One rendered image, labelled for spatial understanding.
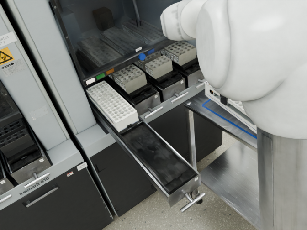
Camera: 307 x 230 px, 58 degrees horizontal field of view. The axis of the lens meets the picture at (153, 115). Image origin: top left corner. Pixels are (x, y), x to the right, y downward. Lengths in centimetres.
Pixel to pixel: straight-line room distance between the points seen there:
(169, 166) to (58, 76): 53
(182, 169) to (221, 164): 68
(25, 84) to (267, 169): 89
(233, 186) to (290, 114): 127
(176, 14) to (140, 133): 50
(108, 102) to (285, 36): 99
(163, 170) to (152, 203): 88
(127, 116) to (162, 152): 21
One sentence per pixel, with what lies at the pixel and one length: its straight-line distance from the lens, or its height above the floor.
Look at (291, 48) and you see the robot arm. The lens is 26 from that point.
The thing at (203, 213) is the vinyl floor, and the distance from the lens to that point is 178.
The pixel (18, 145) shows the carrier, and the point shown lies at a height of 85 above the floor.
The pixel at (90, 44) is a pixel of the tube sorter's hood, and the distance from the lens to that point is 110.
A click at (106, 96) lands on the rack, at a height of 86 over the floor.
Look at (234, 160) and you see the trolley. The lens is 165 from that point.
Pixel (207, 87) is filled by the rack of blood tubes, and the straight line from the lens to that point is 112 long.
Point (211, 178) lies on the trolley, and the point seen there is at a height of 28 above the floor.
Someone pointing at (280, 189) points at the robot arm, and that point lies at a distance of 39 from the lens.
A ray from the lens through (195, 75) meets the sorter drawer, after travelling 138.
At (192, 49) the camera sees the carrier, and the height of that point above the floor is 88.
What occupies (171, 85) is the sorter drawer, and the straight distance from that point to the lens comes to 130.
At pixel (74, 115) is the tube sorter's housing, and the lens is 122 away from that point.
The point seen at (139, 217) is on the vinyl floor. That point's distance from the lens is 181.
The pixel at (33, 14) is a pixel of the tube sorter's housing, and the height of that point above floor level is 128.
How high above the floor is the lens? 159
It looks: 43 degrees down
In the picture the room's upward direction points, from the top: 11 degrees counter-clockwise
